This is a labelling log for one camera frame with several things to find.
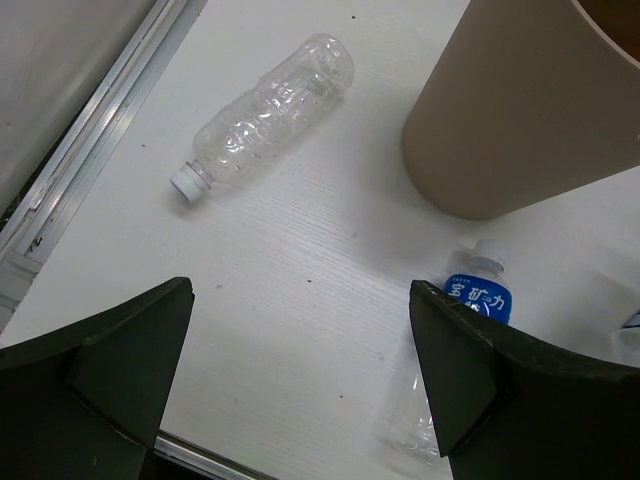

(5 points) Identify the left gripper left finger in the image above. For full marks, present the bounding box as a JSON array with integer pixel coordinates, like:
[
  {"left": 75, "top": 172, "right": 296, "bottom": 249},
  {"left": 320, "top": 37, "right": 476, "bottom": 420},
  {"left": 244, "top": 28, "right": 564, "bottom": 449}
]
[{"left": 1, "top": 277, "right": 194, "bottom": 479}]

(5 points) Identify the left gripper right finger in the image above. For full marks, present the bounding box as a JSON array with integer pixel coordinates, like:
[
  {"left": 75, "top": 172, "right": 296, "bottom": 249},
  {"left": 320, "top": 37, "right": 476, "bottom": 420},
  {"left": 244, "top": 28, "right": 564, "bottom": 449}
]
[{"left": 409, "top": 280, "right": 639, "bottom": 479}]

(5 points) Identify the blue label plastic bottle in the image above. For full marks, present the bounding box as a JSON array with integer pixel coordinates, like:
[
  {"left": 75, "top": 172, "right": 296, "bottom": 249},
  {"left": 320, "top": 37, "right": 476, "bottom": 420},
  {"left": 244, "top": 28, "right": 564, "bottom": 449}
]
[{"left": 385, "top": 239, "right": 512, "bottom": 468}]

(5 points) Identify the green label clear bottle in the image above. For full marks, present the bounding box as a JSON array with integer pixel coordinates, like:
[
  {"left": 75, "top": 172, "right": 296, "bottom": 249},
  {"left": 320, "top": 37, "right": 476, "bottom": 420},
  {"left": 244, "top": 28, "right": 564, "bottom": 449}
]
[{"left": 612, "top": 312, "right": 640, "bottom": 368}]

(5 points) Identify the brown round bin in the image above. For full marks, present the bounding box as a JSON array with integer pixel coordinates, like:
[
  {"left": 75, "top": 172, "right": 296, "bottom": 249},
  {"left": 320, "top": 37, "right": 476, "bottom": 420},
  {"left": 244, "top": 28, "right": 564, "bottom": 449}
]
[{"left": 402, "top": 0, "right": 639, "bottom": 220}]

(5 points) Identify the clear unlabelled plastic bottle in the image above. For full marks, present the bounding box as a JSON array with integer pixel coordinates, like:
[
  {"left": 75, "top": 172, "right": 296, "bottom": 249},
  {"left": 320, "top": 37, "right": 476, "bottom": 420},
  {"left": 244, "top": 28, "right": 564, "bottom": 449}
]
[{"left": 170, "top": 33, "right": 355, "bottom": 203}]

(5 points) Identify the left aluminium frame rail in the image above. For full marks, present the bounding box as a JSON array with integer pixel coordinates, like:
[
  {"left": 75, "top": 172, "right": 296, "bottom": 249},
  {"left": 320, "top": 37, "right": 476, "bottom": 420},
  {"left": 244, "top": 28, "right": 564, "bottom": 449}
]
[{"left": 1, "top": 1, "right": 206, "bottom": 264}]

